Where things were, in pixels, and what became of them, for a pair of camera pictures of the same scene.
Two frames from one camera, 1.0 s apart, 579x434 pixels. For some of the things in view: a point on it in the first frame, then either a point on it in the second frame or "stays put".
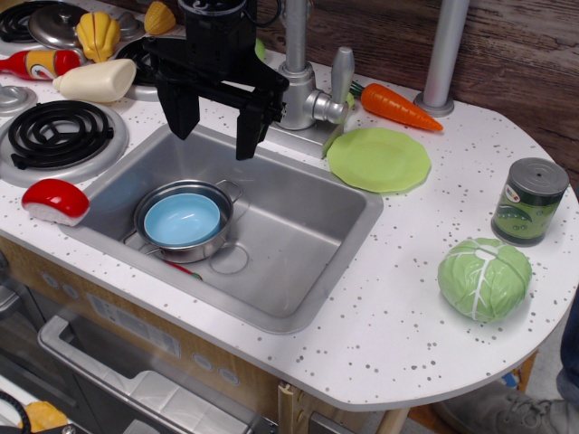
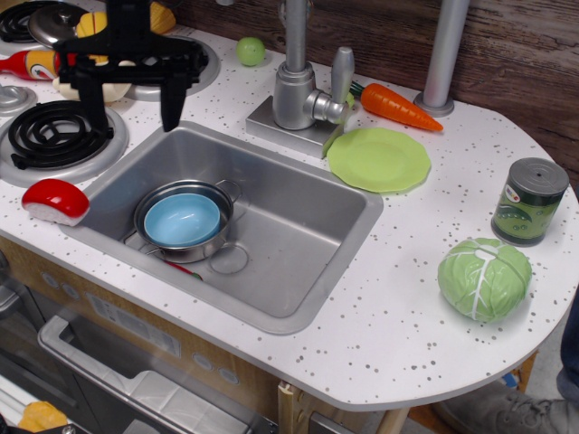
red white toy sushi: x=55 y=201 stays put
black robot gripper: x=218 y=59 → x=128 y=52
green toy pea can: x=529 y=200 stays put
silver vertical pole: x=448 y=34 stays put
